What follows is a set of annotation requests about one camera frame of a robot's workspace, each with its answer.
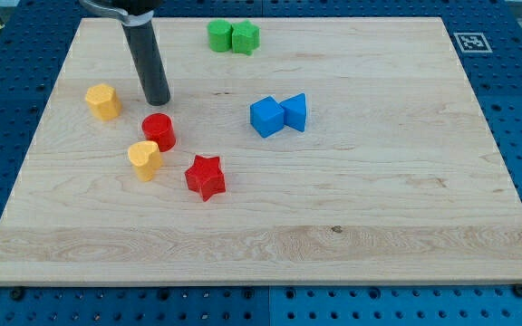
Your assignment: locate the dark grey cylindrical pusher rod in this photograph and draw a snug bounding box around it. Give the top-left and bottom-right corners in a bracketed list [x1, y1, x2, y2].
[122, 21, 170, 106]

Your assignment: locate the white fiducial marker tag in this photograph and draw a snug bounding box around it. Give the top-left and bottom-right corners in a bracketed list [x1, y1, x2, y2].
[454, 32, 492, 53]

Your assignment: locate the blue triangle block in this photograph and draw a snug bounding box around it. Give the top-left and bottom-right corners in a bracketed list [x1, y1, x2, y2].
[279, 93, 307, 132]

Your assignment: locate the silver clamp black tool mount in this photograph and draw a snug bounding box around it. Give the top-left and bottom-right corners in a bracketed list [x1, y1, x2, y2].
[79, 0, 163, 26]

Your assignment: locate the light wooden board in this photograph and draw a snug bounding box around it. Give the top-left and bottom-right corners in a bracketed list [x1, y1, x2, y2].
[0, 17, 522, 287]

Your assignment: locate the green star block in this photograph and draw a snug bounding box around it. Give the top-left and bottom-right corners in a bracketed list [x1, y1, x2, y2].
[232, 20, 260, 55]

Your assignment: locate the yellow hexagon block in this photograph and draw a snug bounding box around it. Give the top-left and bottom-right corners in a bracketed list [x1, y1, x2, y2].
[85, 83, 121, 121]

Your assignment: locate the red cylinder block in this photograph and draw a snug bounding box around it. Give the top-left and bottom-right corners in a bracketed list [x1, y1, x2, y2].
[141, 113, 176, 152]

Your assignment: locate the red star block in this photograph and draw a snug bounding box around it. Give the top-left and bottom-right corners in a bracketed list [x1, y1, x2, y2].
[185, 155, 226, 202]

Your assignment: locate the blue cube block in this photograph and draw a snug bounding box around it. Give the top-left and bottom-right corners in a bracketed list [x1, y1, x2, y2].
[249, 96, 285, 138]

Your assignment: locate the green cylinder block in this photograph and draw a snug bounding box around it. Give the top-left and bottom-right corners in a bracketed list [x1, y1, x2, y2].
[207, 19, 233, 53]

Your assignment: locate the yellow heart block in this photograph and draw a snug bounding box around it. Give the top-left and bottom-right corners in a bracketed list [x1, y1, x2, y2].
[127, 140, 163, 182]

